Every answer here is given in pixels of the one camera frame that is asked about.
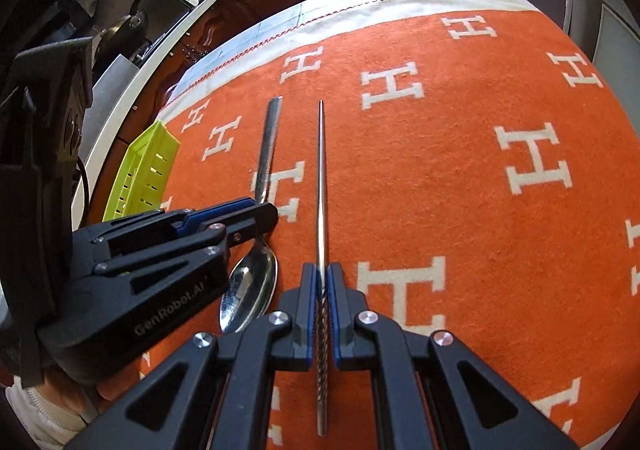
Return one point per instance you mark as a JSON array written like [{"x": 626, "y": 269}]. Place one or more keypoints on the person's left forearm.
[{"x": 35, "y": 415}]

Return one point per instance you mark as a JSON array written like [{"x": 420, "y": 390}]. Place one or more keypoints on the metal chopstick spiral grip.
[{"x": 320, "y": 180}]

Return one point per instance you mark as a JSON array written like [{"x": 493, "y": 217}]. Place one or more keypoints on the stainless steel splash guard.
[{"x": 110, "y": 85}]

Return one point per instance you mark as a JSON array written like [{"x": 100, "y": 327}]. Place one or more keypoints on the orange patterned blanket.
[{"x": 450, "y": 180}]

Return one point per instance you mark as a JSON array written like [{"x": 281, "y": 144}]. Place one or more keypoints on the green plastic utensil tray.
[{"x": 145, "y": 165}]

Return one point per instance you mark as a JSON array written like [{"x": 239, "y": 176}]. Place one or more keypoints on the black frying pan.
[{"x": 125, "y": 25}]

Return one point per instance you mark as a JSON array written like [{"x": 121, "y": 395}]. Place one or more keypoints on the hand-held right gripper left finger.
[{"x": 311, "y": 310}]

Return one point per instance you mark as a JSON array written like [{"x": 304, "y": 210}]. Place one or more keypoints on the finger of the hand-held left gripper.
[
  {"x": 250, "y": 225},
  {"x": 220, "y": 213}
]

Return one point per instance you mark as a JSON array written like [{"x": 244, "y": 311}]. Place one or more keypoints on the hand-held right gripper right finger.
[{"x": 334, "y": 315}]

